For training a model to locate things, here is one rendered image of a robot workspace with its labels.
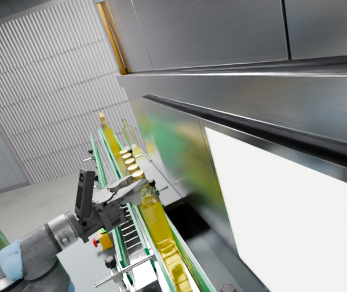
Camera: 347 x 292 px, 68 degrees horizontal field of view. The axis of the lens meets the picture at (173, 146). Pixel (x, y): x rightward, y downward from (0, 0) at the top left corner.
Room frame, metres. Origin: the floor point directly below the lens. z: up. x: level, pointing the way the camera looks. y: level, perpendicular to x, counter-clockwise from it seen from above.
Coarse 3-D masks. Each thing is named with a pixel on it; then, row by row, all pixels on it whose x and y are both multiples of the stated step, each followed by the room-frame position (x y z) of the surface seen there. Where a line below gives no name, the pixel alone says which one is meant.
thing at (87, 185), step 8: (88, 168) 0.61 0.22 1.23; (80, 176) 0.57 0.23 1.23; (88, 176) 0.56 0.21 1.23; (80, 184) 0.58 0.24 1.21; (88, 184) 0.56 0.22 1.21; (80, 192) 0.56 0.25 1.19; (88, 192) 0.55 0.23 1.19; (80, 200) 0.55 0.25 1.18; (88, 200) 0.55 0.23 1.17; (80, 208) 0.54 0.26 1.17; (88, 208) 0.55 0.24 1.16; (80, 216) 0.53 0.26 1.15; (88, 216) 0.54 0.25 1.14
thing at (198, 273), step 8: (120, 144) 1.61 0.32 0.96; (176, 232) 0.60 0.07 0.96; (176, 240) 0.64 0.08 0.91; (184, 248) 0.53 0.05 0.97; (184, 256) 0.57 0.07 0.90; (192, 256) 0.50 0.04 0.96; (192, 264) 0.49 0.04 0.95; (200, 272) 0.44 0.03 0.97; (200, 280) 0.47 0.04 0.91; (208, 280) 0.42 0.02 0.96; (208, 288) 0.40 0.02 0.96
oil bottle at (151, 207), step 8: (152, 192) 0.64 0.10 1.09; (144, 200) 0.62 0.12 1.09; (152, 200) 0.62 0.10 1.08; (144, 208) 0.61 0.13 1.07; (152, 208) 0.62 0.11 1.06; (160, 208) 0.62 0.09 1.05; (144, 216) 0.62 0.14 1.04; (152, 216) 0.61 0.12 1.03; (160, 216) 0.62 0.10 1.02; (152, 224) 0.61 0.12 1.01; (160, 224) 0.62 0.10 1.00; (168, 224) 0.63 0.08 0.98; (152, 232) 0.61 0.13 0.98; (160, 232) 0.62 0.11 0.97; (168, 232) 0.62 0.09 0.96; (160, 240) 0.61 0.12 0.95; (168, 240) 0.62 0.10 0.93; (160, 248) 0.61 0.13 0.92; (168, 248) 0.62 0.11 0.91; (176, 248) 0.62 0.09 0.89
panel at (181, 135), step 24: (144, 96) 0.88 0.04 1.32; (168, 120) 0.64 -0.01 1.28; (192, 120) 0.47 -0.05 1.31; (216, 120) 0.39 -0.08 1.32; (240, 120) 0.36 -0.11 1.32; (168, 144) 0.72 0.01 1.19; (192, 144) 0.51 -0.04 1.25; (264, 144) 0.27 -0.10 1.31; (288, 144) 0.24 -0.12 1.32; (312, 144) 0.22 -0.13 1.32; (336, 144) 0.21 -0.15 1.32; (168, 168) 0.83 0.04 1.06; (192, 168) 0.56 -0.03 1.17; (216, 168) 0.43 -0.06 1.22; (312, 168) 0.20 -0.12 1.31; (336, 168) 0.18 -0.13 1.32; (192, 192) 0.62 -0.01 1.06; (216, 192) 0.45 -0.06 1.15; (216, 216) 0.49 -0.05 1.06; (264, 288) 0.35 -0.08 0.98
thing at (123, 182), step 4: (128, 176) 0.66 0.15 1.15; (120, 180) 0.65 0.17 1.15; (124, 180) 0.65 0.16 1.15; (128, 180) 0.65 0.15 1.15; (132, 180) 0.66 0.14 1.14; (112, 184) 0.64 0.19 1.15; (116, 184) 0.63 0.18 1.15; (120, 184) 0.64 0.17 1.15; (124, 184) 0.64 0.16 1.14; (128, 184) 0.66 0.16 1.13; (108, 188) 0.63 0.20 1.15; (112, 188) 0.62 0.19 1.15; (116, 188) 0.62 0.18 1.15; (120, 188) 0.63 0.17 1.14; (112, 192) 0.62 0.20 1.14; (116, 192) 0.63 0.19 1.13
